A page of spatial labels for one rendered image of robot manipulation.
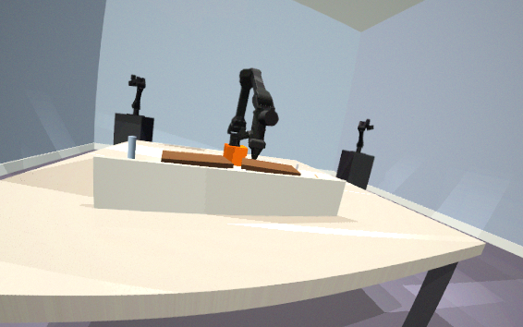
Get light blue cylinder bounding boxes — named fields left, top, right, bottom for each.
left=127, top=136, right=137, bottom=159

